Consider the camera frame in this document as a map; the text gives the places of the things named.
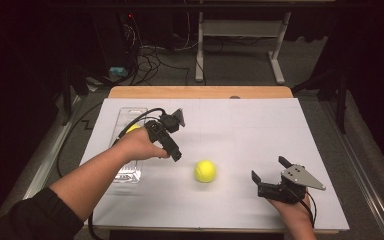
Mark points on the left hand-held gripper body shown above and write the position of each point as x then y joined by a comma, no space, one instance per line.
166,125

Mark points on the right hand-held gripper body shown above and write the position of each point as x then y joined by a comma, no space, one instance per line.
298,178

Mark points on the yellow tennis ball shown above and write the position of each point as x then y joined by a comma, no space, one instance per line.
132,128
205,171

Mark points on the clear plastic container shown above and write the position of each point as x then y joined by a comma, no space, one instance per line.
128,173

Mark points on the person's left hand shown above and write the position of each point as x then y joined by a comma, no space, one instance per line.
140,145

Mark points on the person's right hand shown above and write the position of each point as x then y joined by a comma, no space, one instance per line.
295,213

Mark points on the small blue box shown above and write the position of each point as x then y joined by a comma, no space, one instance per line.
118,71

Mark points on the black tripod stand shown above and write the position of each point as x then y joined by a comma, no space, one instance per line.
341,100
70,86

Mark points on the black computer tower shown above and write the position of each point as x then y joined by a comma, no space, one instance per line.
113,43

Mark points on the white metal stand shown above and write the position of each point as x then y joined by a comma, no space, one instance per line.
240,28

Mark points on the black sleeve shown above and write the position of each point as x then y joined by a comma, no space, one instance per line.
26,216

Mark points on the aluminium floor rail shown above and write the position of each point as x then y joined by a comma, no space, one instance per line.
51,150
363,166

